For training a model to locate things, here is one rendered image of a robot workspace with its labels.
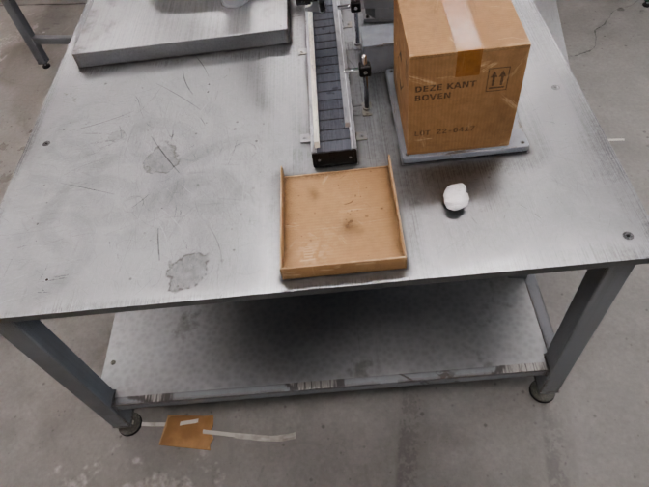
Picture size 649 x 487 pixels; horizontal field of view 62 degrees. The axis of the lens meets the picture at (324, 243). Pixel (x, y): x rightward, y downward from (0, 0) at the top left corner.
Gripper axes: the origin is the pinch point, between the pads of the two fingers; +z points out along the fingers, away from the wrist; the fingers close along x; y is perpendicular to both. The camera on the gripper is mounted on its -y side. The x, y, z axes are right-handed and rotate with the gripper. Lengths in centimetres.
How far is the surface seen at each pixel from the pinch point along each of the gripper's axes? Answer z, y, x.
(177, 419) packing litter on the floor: 39, 63, 118
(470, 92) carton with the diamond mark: -35, -30, 44
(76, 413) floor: 42, 100, 114
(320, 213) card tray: -26, 5, 65
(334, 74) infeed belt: -7.6, -1.3, 24.1
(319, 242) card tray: -30, 5, 72
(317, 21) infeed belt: 6.0, 2.4, 0.5
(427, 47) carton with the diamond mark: -42, -21, 37
